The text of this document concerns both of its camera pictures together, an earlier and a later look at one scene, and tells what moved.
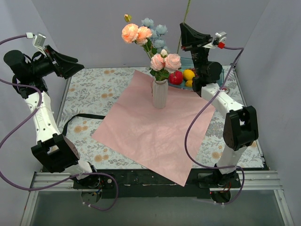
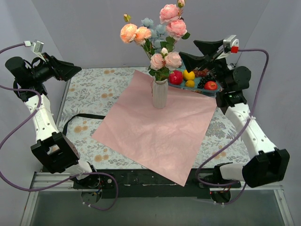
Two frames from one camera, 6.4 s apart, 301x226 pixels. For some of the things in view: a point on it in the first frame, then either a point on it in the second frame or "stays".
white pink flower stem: [162, 64] stays
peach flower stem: [131, 33] stays
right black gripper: [196, 44] to [215, 58]
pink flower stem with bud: [186, 15] to [176, 26]
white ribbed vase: [160, 93] stays
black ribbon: [90, 116] stays
